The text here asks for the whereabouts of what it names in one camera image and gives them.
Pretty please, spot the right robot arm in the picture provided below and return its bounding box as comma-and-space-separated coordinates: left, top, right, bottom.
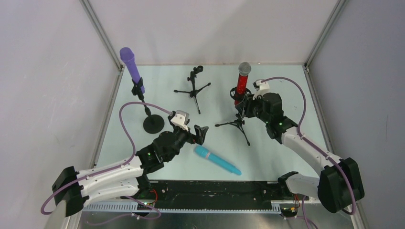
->
236, 93, 365, 213

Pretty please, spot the circuit board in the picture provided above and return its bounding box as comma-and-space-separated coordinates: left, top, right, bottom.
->
281, 207, 296, 215
137, 202, 154, 211

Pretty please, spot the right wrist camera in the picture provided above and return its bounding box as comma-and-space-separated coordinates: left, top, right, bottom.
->
252, 79, 270, 100

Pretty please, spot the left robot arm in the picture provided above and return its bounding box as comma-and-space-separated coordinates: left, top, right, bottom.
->
51, 125, 209, 217

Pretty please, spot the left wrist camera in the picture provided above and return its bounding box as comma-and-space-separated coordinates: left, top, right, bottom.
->
169, 110, 190, 132

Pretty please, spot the red glitter microphone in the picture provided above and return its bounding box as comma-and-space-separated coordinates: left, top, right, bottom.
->
234, 62, 251, 105

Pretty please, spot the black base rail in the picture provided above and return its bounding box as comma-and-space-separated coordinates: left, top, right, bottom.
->
133, 180, 303, 210

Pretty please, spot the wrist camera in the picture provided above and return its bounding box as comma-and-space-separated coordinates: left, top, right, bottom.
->
252, 79, 270, 100
169, 110, 190, 132

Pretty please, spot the black round-base mic stand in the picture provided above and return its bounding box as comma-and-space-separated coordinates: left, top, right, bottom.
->
131, 78, 164, 134

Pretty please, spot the left circuit board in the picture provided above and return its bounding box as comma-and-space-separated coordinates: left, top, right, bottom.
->
137, 202, 154, 211

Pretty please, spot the purple microphone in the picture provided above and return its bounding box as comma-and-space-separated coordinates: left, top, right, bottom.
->
119, 47, 145, 94

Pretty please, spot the right circuit board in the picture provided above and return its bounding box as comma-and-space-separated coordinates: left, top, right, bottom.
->
281, 207, 296, 215

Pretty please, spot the blue microphone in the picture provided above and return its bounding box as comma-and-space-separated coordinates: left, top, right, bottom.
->
194, 146, 242, 176

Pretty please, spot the black tripod mic stand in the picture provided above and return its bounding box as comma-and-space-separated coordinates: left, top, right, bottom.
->
174, 65, 212, 114

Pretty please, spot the black shock-mount tripod stand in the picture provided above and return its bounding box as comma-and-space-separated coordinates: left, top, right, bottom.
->
214, 87, 251, 146

